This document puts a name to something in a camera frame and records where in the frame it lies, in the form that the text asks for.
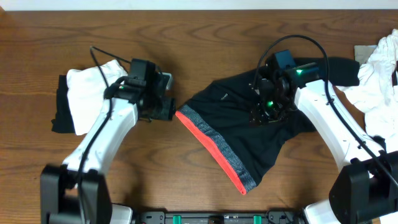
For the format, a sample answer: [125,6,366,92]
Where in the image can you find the folded black garment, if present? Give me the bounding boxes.
[52,75,75,134]

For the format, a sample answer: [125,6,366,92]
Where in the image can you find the crumpled white shirt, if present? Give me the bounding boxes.
[338,29,397,153]

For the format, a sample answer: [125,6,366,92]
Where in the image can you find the folded white garment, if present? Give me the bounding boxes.
[67,60,127,136]

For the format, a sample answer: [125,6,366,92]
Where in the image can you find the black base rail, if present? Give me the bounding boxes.
[131,210,307,224]

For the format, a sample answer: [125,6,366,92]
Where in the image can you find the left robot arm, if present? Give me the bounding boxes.
[40,58,175,224]

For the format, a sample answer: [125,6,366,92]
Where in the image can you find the grey cloth piece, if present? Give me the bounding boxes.
[354,45,377,65]

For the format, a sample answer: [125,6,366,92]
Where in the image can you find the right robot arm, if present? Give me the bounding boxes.
[252,50,397,223]

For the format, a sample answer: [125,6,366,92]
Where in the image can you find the black leggings with red waistband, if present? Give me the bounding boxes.
[174,56,361,196]

